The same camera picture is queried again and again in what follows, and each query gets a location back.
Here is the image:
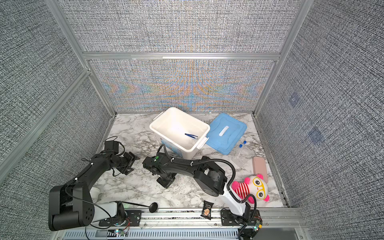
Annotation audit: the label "white plastic storage bin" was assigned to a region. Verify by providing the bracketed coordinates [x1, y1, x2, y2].
[150, 107, 210, 160]

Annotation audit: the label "blue plastic tweezers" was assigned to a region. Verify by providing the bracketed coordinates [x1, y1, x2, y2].
[185, 133, 199, 139]

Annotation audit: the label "blue plastic bin lid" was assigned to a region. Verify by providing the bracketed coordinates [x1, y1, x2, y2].
[206, 113, 247, 155]

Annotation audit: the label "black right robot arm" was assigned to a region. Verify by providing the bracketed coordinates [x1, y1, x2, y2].
[143, 144, 263, 240]

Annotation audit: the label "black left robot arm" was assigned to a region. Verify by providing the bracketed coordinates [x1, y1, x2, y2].
[48, 140, 140, 231]

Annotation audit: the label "white tape roll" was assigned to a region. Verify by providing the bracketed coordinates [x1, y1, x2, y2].
[90, 187, 101, 203]

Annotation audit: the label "black snack packet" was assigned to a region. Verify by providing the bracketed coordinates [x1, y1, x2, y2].
[201, 201, 214, 220]

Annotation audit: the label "pink white plush toy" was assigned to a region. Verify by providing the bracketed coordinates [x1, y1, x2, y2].
[231, 174, 270, 202]

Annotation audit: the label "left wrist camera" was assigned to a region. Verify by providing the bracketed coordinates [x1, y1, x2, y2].
[104, 141, 120, 155]

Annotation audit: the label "black long handled spoon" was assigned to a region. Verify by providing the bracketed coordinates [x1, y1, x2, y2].
[122, 201, 159, 213]

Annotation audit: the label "aluminium front rail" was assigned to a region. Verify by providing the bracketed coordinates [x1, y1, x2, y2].
[51, 208, 311, 240]

